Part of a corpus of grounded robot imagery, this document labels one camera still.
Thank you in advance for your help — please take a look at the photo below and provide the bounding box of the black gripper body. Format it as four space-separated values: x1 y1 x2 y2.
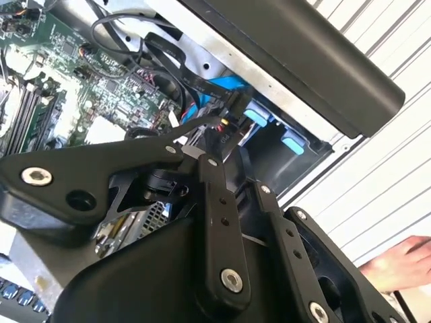
50 215 297 323

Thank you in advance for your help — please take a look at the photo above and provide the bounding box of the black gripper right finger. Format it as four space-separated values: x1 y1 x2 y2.
230 157 408 323

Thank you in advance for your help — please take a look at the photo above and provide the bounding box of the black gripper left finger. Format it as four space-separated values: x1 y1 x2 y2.
0 136 252 307

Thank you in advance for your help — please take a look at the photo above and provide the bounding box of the black power wire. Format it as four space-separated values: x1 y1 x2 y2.
125 116 244 164

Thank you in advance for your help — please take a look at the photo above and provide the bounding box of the hard disk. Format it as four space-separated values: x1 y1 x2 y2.
244 106 306 156

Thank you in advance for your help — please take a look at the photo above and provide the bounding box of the person's bare hand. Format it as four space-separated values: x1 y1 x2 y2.
358 235 431 293

